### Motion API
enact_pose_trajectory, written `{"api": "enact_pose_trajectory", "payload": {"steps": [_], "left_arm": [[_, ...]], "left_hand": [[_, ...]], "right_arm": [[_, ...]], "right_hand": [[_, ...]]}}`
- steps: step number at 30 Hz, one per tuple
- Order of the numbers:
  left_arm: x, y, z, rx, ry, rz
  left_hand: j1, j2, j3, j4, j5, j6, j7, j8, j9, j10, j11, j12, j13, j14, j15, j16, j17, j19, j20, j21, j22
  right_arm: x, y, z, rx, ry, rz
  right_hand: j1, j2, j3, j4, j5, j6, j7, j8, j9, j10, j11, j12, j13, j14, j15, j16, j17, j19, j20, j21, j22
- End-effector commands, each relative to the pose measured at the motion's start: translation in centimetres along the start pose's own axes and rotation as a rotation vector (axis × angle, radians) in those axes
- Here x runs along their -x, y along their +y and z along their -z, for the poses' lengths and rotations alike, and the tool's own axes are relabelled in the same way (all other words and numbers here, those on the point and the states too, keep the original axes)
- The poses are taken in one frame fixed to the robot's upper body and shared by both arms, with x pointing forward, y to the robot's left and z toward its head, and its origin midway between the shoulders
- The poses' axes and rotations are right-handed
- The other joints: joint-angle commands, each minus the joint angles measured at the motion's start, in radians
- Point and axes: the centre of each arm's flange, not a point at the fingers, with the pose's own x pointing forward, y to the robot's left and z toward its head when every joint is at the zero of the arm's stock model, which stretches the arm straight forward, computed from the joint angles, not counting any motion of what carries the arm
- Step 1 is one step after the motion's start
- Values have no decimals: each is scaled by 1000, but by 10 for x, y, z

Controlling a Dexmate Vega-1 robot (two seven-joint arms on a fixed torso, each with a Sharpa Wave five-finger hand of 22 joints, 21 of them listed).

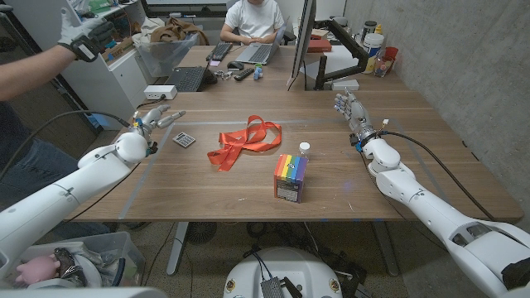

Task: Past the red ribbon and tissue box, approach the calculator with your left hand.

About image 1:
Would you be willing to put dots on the small white box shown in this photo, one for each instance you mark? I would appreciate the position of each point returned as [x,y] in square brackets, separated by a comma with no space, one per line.
[345,85]

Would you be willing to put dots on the cardboard box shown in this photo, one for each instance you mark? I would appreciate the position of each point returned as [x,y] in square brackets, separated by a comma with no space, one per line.
[120,49]

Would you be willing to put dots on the red satin ribbon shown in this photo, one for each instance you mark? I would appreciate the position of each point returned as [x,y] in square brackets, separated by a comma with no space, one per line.
[244,142]

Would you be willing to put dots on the black round floor fan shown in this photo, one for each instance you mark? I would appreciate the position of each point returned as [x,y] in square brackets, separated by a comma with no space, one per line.
[201,232]

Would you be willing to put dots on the black remote control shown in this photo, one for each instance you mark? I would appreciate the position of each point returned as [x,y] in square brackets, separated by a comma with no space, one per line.
[244,74]

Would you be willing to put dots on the seated person in white t-shirt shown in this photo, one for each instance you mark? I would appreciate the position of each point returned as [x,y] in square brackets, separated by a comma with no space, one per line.
[254,18]

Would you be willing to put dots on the pink sticky note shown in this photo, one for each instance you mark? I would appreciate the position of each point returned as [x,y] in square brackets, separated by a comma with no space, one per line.
[214,63]

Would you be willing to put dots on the clear floor bin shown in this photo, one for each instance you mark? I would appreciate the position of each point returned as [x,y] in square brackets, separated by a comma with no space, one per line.
[128,256]

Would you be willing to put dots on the pink toy pig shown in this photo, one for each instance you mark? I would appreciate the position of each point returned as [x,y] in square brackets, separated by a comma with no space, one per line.
[37,269]

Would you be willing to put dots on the white table leg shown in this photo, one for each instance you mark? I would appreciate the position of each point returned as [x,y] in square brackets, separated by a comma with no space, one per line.
[177,248]

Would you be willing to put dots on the dark jar with black lid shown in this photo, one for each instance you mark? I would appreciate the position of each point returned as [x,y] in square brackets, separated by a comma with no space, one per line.
[368,29]

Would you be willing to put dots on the brown jacket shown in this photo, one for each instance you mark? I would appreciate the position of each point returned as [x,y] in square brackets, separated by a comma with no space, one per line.
[176,30]

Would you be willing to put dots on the small grey calculator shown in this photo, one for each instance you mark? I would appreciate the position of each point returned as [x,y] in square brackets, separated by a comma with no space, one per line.
[184,140]

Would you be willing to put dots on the person's gloved hand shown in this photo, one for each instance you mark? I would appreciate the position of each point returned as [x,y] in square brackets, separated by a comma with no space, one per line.
[85,39]

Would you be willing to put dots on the gloved operator on left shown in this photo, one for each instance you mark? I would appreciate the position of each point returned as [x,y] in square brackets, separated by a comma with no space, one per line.
[107,87]

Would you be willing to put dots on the rainbow striped tissue box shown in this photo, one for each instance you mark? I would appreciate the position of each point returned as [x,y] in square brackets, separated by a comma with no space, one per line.
[290,180]

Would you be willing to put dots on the large white tub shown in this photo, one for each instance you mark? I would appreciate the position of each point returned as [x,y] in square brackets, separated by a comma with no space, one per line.
[374,47]

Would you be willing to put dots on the silver laptop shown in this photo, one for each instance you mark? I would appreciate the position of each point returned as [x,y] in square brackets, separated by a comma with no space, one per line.
[261,51]

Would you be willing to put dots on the white power strip box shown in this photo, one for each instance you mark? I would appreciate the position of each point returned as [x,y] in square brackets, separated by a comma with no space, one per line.
[159,92]

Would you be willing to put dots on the flat red box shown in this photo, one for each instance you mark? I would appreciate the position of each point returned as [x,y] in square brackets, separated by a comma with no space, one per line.
[319,45]

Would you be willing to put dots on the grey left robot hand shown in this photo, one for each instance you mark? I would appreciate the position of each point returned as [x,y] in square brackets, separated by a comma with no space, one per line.
[155,120]

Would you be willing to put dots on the clear plastic storage bin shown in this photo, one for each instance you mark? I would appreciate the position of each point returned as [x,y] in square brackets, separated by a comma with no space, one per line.
[165,56]

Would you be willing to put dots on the person's bare forearm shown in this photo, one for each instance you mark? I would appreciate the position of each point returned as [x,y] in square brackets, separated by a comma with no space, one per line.
[33,70]

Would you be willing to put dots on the black computer mouse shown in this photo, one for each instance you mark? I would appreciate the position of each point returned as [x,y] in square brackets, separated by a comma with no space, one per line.
[235,65]

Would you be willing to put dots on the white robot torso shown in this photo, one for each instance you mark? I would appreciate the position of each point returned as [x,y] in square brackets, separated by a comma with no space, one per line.
[285,265]

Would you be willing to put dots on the yellow bottle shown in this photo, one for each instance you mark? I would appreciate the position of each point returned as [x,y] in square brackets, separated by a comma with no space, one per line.
[378,29]

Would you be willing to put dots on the black laptop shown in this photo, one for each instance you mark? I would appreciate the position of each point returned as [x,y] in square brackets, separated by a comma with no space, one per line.
[188,78]

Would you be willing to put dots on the small blue toy figure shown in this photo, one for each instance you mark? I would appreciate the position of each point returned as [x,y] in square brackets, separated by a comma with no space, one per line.
[258,72]

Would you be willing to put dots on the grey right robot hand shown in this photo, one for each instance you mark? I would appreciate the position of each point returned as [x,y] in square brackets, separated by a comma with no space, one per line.
[356,116]

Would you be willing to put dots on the grey table leg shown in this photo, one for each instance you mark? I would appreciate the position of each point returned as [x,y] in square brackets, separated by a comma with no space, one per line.
[387,248]

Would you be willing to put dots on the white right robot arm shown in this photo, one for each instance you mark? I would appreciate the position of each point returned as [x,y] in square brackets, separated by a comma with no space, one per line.
[430,211]

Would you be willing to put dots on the flat computer monitor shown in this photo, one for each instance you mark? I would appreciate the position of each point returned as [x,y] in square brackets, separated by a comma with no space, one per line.
[304,37]

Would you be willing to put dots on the small clear white-capped bottle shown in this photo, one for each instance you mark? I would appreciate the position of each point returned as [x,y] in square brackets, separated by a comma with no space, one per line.
[304,147]

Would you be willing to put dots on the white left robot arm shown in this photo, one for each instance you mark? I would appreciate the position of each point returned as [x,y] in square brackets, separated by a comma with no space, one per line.
[62,194]

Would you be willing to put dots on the black keyboard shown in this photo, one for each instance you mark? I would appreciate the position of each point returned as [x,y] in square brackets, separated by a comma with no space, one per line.
[220,50]

